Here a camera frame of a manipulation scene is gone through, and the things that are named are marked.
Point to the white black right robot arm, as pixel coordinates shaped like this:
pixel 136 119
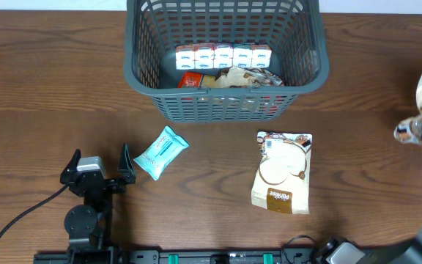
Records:
pixel 346 252

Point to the Kleenex tissue multipack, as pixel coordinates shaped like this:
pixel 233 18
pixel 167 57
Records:
pixel 204 56

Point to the grey plastic basket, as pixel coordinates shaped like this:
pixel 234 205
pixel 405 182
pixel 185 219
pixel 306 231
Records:
pixel 293 29

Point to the teal wet wipes pack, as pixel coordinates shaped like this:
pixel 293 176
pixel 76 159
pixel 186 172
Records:
pixel 161 152

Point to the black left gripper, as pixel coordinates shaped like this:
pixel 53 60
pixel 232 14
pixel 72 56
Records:
pixel 127 176

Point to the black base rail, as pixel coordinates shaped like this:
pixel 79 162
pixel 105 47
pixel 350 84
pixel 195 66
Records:
pixel 181 256

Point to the orange spaghetti package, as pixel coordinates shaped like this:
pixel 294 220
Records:
pixel 190 80

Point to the beige Panitee snack bag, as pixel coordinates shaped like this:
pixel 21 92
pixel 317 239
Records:
pixel 281 182

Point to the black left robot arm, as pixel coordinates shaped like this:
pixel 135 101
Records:
pixel 89 224

